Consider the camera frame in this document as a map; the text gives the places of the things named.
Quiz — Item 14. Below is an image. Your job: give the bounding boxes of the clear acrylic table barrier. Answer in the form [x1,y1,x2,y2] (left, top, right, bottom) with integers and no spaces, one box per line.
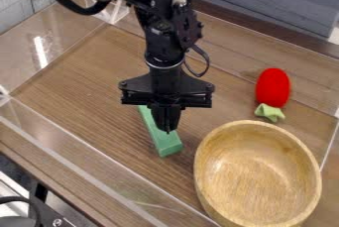
[0,5,339,227]

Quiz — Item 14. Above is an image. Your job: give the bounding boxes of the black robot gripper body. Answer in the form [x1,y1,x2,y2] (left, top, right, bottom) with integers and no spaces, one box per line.
[119,67,215,109]

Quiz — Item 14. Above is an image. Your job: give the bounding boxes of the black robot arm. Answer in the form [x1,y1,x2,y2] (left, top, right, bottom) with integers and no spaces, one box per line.
[56,0,215,132]

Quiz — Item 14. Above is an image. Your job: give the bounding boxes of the red plush strawberry toy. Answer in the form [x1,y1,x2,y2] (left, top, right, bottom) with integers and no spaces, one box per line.
[253,67,291,123]

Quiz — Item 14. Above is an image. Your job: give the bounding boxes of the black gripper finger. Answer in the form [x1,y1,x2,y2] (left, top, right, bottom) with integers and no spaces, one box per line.
[167,105,181,132]
[151,104,168,132]

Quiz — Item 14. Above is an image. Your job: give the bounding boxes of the light wooden bowl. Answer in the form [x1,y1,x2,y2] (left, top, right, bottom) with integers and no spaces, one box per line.
[193,120,321,227]

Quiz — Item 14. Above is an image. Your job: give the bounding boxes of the clear acrylic corner bracket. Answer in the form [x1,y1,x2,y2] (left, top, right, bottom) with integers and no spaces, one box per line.
[93,0,129,25]

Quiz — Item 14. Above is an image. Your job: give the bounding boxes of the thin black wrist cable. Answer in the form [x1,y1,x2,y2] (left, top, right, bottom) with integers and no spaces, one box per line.
[181,43,212,78]

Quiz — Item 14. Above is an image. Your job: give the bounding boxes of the green rectangular block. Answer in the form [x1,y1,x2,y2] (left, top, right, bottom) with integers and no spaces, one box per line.
[137,105,184,158]

